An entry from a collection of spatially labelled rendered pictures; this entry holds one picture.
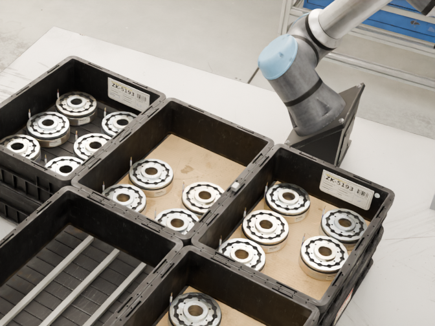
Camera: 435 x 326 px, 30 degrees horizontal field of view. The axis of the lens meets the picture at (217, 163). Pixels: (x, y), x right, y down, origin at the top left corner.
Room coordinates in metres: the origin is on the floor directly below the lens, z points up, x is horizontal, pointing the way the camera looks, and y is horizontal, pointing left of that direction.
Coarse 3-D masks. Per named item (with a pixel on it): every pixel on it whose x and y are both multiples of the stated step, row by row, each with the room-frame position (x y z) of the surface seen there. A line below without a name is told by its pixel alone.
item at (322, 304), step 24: (336, 168) 1.42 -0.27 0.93; (240, 192) 1.30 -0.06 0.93; (384, 192) 1.36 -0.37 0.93; (216, 216) 1.23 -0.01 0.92; (384, 216) 1.29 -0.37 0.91; (192, 240) 1.14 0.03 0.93; (360, 240) 1.20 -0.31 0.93; (240, 264) 1.09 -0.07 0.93; (288, 288) 1.04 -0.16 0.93; (336, 288) 1.06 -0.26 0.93
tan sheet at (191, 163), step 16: (160, 144) 1.55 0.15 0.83; (176, 144) 1.56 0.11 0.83; (192, 144) 1.57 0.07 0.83; (176, 160) 1.50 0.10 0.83; (192, 160) 1.50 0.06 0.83; (208, 160) 1.51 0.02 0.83; (224, 160) 1.52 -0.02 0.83; (176, 176) 1.44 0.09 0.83; (192, 176) 1.45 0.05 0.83; (208, 176) 1.45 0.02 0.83; (224, 176) 1.46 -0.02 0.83; (176, 192) 1.38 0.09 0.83; (160, 208) 1.32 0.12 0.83
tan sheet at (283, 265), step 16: (256, 208) 1.36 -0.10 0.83; (320, 208) 1.39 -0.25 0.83; (336, 208) 1.39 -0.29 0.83; (288, 224) 1.32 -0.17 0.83; (304, 224) 1.33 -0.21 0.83; (368, 224) 1.35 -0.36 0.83; (288, 240) 1.27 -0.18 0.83; (304, 240) 1.28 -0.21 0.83; (272, 256) 1.22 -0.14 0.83; (288, 256) 1.22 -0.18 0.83; (272, 272) 1.17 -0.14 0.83; (288, 272) 1.18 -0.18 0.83; (304, 272) 1.18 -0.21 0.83; (304, 288) 1.14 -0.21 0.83; (320, 288) 1.14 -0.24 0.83
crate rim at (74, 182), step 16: (208, 112) 1.57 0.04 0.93; (240, 128) 1.53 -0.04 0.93; (112, 144) 1.41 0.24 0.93; (272, 144) 1.48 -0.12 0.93; (96, 160) 1.35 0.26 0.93; (256, 160) 1.41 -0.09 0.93; (80, 176) 1.29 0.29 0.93; (240, 176) 1.35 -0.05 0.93; (96, 192) 1.25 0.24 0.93; (224, 192) 1.29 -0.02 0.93; (128, 208) 1.21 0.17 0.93; (160, 224) 1.17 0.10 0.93
